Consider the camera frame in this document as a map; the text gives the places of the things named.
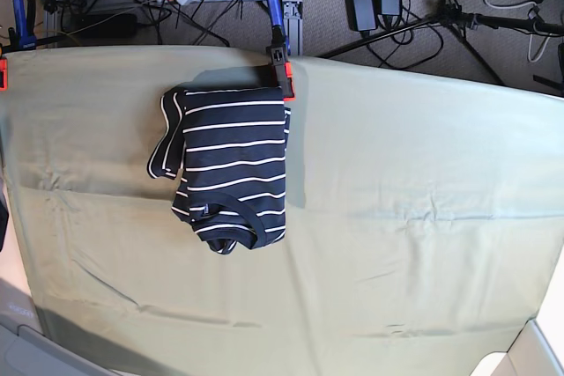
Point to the navy white striped T-shirt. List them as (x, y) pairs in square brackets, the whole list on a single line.
[(227, 149)]

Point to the orange black centre clamp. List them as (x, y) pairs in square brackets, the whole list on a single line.
[(283, 69)]

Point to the black tripod stand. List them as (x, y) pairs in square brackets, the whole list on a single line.
[(450, 16)]

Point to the blue black clamp left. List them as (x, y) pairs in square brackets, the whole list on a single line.
[(22, 36)]

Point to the orange clamp left edge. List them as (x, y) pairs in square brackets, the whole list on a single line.
[(3, 74)]

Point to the blue clamp handle centre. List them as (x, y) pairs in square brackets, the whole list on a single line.
[(277, 21)]

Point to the aluminium frame post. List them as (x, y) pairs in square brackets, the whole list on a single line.
[(292, 11)]

